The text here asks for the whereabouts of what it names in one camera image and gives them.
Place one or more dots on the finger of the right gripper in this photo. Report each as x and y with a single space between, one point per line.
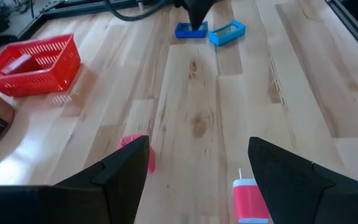
197 12

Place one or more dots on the teal digital timer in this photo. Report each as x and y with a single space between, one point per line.
225 39

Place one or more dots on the red plastic basket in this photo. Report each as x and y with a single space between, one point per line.
57 71

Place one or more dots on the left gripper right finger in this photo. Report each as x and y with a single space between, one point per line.
291 186

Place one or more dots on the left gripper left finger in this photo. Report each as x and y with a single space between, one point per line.
126 174

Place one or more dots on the pink adapter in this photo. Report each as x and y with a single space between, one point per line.
126 141

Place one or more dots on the dark blue digital timer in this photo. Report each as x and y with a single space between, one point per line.
182 32

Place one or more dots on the red and white adapter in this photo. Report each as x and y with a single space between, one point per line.
249 202

